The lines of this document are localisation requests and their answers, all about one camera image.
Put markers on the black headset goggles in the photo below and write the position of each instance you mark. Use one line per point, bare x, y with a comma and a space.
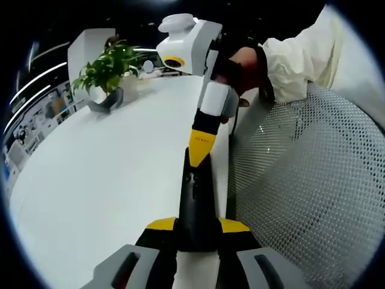
109, 100

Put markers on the black remote control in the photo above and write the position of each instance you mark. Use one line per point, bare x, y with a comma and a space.
197, 210

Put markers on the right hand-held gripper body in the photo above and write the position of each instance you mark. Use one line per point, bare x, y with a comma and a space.
186, 45

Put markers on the person's right hand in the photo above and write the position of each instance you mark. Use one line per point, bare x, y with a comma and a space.
251, 67

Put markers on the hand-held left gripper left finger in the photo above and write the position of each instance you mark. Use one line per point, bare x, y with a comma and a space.
141, 253

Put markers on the pale plant pot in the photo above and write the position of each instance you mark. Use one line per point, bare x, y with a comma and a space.
130, 87

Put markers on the green leafy plant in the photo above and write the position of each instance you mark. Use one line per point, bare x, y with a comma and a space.
108, 66

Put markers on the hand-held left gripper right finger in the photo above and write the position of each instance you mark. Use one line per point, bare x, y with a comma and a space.
255, 259

